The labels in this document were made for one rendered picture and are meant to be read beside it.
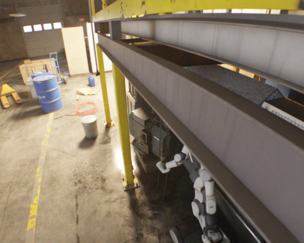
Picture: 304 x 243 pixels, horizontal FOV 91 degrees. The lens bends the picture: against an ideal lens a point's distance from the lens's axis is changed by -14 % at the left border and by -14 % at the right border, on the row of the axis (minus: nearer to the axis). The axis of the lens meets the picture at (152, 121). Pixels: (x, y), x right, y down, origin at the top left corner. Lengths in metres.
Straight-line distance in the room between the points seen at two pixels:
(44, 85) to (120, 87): 3.25
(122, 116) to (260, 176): 1.57
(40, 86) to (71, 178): 2.65
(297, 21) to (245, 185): 0.35
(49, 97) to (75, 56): 3.23
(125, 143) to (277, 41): 1.71
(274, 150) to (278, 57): 0.52
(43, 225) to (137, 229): 1.14
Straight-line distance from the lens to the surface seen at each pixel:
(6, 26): 16.27
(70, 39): 7.60
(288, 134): 0.31
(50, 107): 4.93
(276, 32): 0.85
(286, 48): 0.82
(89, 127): 3.38
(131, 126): 2.56
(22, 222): 2.74
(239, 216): 1.93
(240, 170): 0.46
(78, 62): 7.71
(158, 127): 2.15
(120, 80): 1.67
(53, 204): 2.69
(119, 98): 1.73
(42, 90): 4.80
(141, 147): 2.52
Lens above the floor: 2.03
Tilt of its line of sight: 32 degrees down
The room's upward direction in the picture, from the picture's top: straight up
